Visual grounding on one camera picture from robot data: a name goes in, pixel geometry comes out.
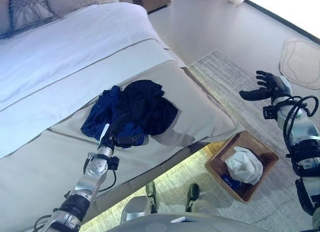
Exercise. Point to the silver robot leg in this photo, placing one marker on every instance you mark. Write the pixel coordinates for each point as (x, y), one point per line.
(200, 204)
(140, 207)

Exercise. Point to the silver robot left leg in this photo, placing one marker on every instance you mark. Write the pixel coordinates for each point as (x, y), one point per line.
(140, 207)

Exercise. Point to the large plain pillow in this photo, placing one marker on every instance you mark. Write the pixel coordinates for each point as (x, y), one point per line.
(4, 14)
(80, 0)

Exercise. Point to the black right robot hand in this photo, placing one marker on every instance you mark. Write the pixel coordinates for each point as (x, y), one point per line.
(275, 88)

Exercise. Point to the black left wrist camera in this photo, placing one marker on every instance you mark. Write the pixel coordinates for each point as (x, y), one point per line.
(113, 163)

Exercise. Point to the brown wicker basket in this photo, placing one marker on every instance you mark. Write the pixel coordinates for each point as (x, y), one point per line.
(265, 152)

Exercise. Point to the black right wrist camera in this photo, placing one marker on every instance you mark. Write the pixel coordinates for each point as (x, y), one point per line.
(269, 112)

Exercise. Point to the bed with beige cover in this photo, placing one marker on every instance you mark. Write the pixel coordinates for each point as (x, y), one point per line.
(50, 154)

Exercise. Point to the black garment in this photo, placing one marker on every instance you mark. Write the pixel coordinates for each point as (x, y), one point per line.
(150, 107)

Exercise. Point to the beige upholstered bed frame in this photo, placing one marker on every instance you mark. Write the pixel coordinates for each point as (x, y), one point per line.
(120, 194)

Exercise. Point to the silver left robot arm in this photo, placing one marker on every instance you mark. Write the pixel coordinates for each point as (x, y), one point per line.
(96, 168)

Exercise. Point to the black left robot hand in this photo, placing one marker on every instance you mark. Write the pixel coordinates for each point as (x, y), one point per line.
(125, 140)

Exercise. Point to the white duvet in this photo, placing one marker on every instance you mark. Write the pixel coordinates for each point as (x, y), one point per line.
(62, 54)

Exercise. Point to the oval beige floor mat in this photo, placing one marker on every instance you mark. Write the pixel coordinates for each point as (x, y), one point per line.
(302, 62)

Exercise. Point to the grey robot torso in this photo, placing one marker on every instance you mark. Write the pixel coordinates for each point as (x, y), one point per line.
(187, 224)

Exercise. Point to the brown wooden nightstand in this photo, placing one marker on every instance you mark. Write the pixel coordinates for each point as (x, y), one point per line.
(152, 0)

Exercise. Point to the white garment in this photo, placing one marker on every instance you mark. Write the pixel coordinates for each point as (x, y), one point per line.
(243, 165)

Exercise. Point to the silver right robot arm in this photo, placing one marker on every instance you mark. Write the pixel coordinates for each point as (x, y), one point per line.
(303, 132)

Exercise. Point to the silver robot right leg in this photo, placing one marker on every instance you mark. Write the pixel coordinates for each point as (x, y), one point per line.
(200, 204)

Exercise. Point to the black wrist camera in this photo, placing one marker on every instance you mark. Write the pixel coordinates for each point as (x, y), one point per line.
(113, 163)
(269, 112)

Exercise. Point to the blue garment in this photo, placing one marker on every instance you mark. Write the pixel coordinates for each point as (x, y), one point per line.
(100, 112)

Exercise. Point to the grey patterned pillow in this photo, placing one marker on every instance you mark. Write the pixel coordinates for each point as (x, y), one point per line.
(30, 9)

